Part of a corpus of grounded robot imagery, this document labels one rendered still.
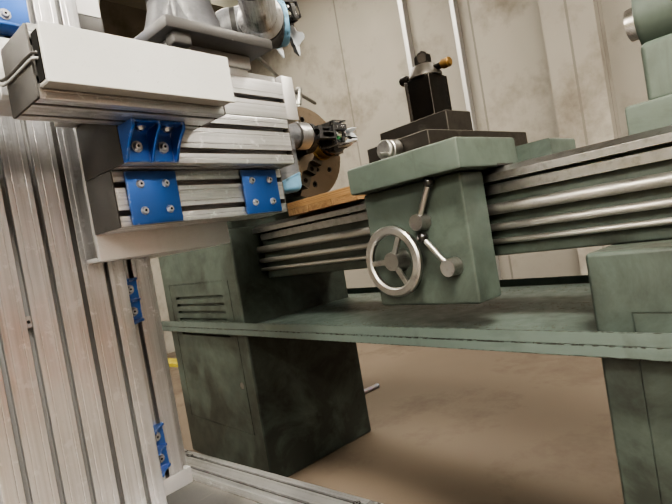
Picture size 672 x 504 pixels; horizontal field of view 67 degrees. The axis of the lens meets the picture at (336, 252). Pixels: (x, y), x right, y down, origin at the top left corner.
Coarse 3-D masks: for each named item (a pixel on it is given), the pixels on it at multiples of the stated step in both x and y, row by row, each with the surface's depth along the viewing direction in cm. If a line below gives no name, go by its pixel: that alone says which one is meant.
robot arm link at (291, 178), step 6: (294, 150) 136; (294, 156) 135; (282, 168) 134; (288, 168) 134; (294, 168) 135; (282, 174) 134; (288, 174) 134; (294, 174) 134; (282, 180) 134; (288, 180) 134; (294, 180) 135; (300, 180) 137; (288, 186) 134; (294, 186) 135; (300, 186) 136; (288, 192) 137
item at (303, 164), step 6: (306, 156) 166; (312, 156) 163; (300, 162) 167; (306, 162) 164; (312, 162) 164; (318, 162) 163; (300, 168) 166; (306, 168) 163; (312, 168) 165; (300, 174) 165; (306, 174) 165; (312, 174) 165; (306, 180) 165; (306, 186) 164; (294, 192) 167; (300, 192) 168
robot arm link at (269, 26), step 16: (240, 0) 108; (256, 0) 102; (272, 0) 112; (240, 16) 127; (256, 16) 115; (272, 16) 120; (288, 16) 131; (256, 32) 127; (272, 32) 128; (288, 32) 132
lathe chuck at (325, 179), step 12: (300, 108) 171; (300, 120) 171; (312, 120) 174; (300, 156) 180; (336, 156) 180; (324, 168) 176; (336, 168) 179; (312, 180) 172; (324, 180) 175; (312, 192) 171; (324, 192) 175
